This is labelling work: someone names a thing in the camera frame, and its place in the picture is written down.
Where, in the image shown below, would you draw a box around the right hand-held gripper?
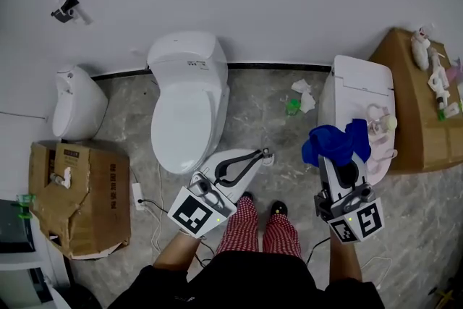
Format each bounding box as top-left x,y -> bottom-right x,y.
313,151 -> 384,244

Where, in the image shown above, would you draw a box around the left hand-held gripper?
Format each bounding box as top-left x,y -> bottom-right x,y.
166,148 -> 268,238

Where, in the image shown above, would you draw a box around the person's right forearm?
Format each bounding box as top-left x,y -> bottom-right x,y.
328,238 -> 362,283

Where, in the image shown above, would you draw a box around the person's left forearm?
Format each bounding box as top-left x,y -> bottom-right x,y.
153,231 -> 203,272

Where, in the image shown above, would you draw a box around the white toilet with tank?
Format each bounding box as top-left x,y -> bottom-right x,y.
146,30 -> 231,175

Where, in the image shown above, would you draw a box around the white flat-lid smart toilet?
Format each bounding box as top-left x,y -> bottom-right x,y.
318,54 -> 395,185

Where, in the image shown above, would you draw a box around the black wall-mounted bracket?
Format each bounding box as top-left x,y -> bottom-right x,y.
50,0 -> 93,26

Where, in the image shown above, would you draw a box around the pink cloth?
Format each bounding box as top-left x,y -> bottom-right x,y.
365,133 -> 399,185

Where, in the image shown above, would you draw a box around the person's red checked trousers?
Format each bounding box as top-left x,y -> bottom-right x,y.
215,195 -> 303,260

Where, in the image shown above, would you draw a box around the person's right black slipper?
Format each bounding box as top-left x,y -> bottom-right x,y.
270,200 -> 289,218

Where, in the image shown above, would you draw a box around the crumpled white tissue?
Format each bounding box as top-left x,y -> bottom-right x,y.
299,92 -> 316,114
291,78 -> 311,94

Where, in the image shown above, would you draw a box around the intact cardboard box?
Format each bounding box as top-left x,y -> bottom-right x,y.
368,27 -> 463,174

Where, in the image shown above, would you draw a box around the white power strip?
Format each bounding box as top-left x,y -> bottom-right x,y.
132,182 -> 146,211

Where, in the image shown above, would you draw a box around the person's black shirt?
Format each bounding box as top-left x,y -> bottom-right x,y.
108,251 -> 384,309

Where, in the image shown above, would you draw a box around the small white bottle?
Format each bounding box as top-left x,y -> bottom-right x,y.
444,103 -> 462,119

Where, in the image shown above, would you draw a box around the white spray bottle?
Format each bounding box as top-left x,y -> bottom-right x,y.
428,61 -> 451,109

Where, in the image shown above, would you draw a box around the torn large cardboard box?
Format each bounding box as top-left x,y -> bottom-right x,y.
27,140 -> 131,261

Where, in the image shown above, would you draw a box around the grey-white scrub ball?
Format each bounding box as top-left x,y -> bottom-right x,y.
410,38 -> 431,72

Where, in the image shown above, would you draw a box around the pale pink tube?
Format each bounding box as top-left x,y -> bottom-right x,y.
428,46 -> 446,64

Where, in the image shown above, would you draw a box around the pink plastic bag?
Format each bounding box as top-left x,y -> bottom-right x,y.
446,59 -> 463,84

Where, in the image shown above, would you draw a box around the clear bottle with red label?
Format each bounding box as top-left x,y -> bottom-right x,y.
414,24 -> 435,43

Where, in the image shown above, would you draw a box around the small white pump dispenser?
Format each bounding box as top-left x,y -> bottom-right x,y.
50,166 -> 72,190

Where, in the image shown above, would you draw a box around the dark glass window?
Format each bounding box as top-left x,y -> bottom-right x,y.
0,198 -> 35,254

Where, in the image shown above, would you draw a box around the clear bottle with pink strap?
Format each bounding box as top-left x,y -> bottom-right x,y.
367,103 -> 399,138

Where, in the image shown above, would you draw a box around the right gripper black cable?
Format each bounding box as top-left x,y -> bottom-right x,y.
305,237 -> 332,267

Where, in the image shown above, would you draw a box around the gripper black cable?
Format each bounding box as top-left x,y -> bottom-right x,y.
305,237 -> 332,267
195,240 -> 218,267

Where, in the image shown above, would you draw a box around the white cable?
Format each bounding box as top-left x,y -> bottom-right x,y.
361,256 -> 394,290
150,162 -> 163,254

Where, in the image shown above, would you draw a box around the black power cable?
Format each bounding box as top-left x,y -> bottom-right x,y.
139,198 -> 169,213

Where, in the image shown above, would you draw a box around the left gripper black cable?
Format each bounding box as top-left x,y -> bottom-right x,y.
195,240 -> 218,267

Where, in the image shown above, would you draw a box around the thin wall cable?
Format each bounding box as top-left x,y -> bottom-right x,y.
0,111 -> 50,120

